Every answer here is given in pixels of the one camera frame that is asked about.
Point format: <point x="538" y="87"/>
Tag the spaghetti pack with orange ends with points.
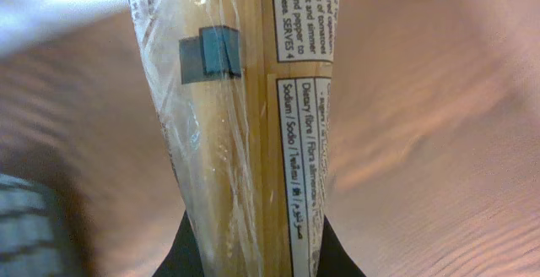
<point x="242" y="91"/>

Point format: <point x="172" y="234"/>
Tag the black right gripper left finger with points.
<point x="183" y="258"/>

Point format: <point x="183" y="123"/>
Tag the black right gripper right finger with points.
<point x="334" y="260"/>

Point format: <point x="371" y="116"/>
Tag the grey plastic basket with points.
<point x="35" y="240"/>

